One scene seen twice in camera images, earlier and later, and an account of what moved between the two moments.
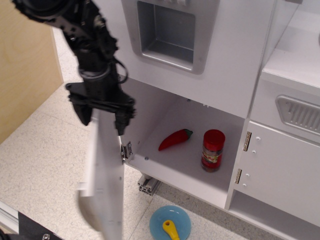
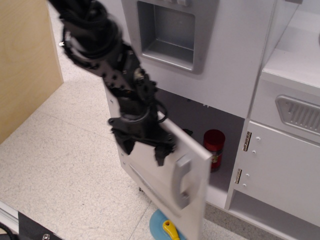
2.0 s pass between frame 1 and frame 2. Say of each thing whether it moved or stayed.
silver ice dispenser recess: stayed
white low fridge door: moved
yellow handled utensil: stayed
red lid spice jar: stayed
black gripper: moved
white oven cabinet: stayed
